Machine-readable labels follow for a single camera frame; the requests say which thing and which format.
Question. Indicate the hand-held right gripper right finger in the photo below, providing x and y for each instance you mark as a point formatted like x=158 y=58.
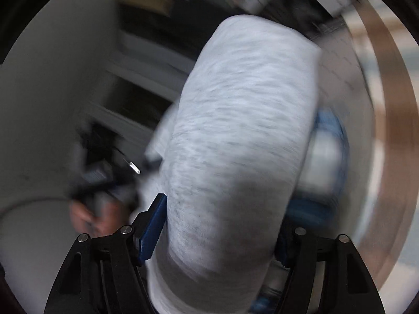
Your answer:
x=283 y=248

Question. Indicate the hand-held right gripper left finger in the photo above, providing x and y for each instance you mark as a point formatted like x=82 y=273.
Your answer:
x=154 y=229

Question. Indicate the light grey sweatshirt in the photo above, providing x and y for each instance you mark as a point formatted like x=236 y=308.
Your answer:
x=235 y=137

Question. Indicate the person's left hand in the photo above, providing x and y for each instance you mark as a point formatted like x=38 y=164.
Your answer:
x=104 y=222

